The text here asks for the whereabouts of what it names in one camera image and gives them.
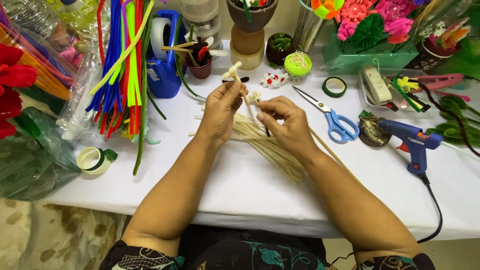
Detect blue handled scissors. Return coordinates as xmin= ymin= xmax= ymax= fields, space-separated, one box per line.
xmin=292 ymin=85 xmax=361 ymax=143

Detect stacked wooden round blocks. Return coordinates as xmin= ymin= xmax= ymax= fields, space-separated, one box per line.
xmin=229 ymin=24 xmax=266 ymax=71

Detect white red pipe cleaner flowers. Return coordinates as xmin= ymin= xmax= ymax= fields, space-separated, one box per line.
xmin=260 ymin=72 xmax=290 ymax=90

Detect green pipe cleaner piece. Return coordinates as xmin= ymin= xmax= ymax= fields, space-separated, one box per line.
xmin=391 ymin=74 xmax=424 ymax=113

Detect green floral tape roll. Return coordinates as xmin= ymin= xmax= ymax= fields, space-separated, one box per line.
xmin=322 ymin=76 xmax=347 ymax=98

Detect cream pipe cleaner flower stem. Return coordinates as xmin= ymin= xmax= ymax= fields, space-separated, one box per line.
xmin=222 ymin=61 xmax=260 ymax=125

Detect yellow pipe cleaner flower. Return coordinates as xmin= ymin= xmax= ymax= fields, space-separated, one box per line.
xmin=396 ymin=77 xmax=420 ymax=93

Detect dark pot with orange flower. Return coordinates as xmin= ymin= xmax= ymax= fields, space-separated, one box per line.
xmin=406 ymin=17 xmax=472 ymax=73

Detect bundle of coloured pipe cleaners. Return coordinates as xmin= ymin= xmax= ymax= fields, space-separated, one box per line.
xmin=85 ymin=0 xmax=168 ymax=177

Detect white core green tape roll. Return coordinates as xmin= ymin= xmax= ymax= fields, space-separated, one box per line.
xmin=76 ymin=146 xmax=118 ymax=176

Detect clear plastic tray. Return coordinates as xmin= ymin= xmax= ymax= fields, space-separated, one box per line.
xmin=358 ymin=67 xmax=433 ymax=113

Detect thin wooden skewer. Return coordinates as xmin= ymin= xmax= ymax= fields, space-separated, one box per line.
xmin=309 ymin=127 xmax=361 ymax=184

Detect green pipe cleaner leaves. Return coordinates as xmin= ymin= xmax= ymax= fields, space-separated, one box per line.
xmin=426 ymin=94 xmax=480 ymax=148

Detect brown flower pot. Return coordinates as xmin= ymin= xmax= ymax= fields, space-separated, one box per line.
xmin=226 ymin=0 xmax=279 ymax=34

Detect person's left hand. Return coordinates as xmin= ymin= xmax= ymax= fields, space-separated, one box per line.
xmin=197 ymin=80 xmax=249 ymax=145

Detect green box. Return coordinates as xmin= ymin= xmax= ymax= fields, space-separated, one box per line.
xmin=321 ymin=31 xmax=420 ymax=73

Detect pipe cleaner flower bouquet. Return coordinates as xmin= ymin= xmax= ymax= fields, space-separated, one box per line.
xmin=310 ymin=0 xmax=426 ymax=50

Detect stack of clear round containers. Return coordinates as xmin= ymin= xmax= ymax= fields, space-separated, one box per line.
xmin=180 ymin=0 xmax=224 ymax=50

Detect clear plastic bottle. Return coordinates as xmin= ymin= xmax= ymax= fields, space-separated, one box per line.
xmin=1 ymin=0 xmax=60 ymax=39

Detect shiny metal vase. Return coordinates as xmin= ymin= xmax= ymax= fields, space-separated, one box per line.
xmin=293 ymin=0 xmax=331 ymax=53

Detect blue tape dispenser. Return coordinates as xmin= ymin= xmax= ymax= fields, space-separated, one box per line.
xmin=146 ymin=9 xmax=189 ymax=99

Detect blue hot glue gun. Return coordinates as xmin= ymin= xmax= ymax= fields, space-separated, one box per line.
xmin=379 ymin=117 xmax=444 ymax=176

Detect brown pot with green cactus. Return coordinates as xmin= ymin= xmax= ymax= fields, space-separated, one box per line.
xmin=266 ymin=32 xmax=297 ymax=68

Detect green lid jar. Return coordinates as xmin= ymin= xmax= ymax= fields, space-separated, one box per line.
xmin=283 ymin=51 xmax=313 ymax=82

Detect red pipe cleaner flower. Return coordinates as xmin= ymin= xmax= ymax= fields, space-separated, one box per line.
xmin=0 ymin=43 xmax=38 ymax=140

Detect brown dish with glue residue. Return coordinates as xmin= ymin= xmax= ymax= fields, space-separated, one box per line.
xmin=358 ymin=115 xmax=393 ymax=148

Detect bag of green pipe cleaners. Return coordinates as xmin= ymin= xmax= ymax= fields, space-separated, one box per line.
xmin=0 ymin=107 xmax=82 ymax=202

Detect person's dark patterned clothing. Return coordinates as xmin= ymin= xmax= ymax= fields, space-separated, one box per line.
xmin=98 ymin=224 xmax=436 ymax=270

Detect pink plastic tool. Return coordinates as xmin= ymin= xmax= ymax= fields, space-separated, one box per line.
xmin=409 ymin=73 xmax=471 ymax=102

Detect clear plastic bag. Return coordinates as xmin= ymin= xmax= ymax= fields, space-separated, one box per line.
xmin=55 ymin=35 xmax=104 ymax=142

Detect long brown pipe cleaner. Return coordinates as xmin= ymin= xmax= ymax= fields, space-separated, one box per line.
xmin=419 ymin=82 xmax=480 ymax=158

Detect maroon cup with craft sticks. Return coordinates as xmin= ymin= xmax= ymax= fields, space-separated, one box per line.
xmin=160 ymin=23 xmax=229 ymax=80

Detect pile of cream pipe cleaners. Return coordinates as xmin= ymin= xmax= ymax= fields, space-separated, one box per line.
xmin=187 ymin=104 xmax=307 ymax=184

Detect bag of orange pipe cleaners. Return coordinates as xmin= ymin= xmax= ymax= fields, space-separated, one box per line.
xmin=0 ymin=7 xmax=78 ymax=102

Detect white stapler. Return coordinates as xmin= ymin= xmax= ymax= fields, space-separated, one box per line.
xmin=361 ymin=65 xmax=393 ymax=107

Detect person's right hand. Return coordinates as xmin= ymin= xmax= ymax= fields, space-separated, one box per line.
xmin=256 ymin=95 xmax=320 ymax=160

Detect white tablecloth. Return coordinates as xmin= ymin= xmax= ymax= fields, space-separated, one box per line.
xmin=44 ymin=39 xmax=480 ymax=241

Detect black power cable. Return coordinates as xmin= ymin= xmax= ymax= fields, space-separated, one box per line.
xmin=330 ymin=173 xmax=444 ymax=265

